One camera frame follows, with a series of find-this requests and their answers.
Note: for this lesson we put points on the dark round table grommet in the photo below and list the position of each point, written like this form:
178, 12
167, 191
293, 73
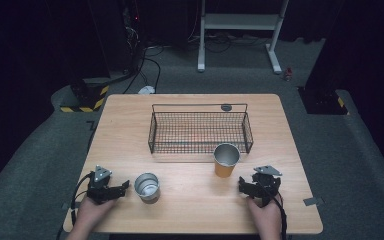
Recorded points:
226, 107

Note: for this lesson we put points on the grey tape piece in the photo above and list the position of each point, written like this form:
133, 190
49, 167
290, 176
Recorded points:
312, 201
67, 206

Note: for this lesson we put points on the yellow black striped stand base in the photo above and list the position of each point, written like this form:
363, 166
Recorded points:
86, 100

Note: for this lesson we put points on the white power adapter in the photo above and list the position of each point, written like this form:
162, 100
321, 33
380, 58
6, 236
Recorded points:
146, 90

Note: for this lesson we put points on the white metal stand frame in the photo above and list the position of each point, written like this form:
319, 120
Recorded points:
240, 21

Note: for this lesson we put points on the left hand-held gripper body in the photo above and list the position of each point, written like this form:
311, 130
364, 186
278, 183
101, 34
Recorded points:
98, 191

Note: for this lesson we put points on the person's left hand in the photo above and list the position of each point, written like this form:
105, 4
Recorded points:
91, 213

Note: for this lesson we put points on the person's right hand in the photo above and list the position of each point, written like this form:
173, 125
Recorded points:
266, 218

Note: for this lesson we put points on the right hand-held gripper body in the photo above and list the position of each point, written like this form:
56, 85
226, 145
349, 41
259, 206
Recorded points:
267, 186

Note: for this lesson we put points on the small red bottle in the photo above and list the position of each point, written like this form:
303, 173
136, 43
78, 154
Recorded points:
288, 74

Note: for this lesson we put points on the orange cup with metal inside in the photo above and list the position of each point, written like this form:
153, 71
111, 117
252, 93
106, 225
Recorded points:
226, 163

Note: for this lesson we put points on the black stand base yellow mark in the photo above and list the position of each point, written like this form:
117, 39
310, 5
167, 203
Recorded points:
323, 101

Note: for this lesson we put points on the silver metal cup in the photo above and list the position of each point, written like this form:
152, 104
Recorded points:
146, 186

